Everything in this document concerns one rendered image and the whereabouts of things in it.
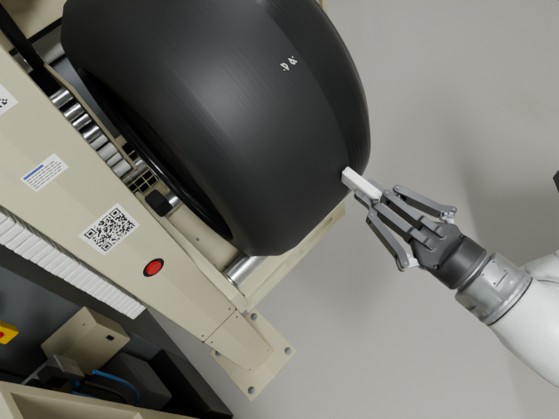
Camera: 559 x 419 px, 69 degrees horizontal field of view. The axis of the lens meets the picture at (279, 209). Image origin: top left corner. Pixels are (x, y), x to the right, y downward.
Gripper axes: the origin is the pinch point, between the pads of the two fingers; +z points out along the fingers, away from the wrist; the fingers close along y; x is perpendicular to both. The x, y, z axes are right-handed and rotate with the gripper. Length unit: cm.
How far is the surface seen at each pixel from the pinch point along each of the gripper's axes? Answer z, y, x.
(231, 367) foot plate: 16, 42, 122
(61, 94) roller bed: 64, 22, 9
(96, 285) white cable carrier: 23.8, 41.1, 10.5
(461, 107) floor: 23, -131, 123
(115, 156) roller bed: 61, 22, 32
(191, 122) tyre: 17.1, 15.2, -16.8
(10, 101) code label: 27.8, 29.3, -24.9
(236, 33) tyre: 20.3, 3.6, -20.7
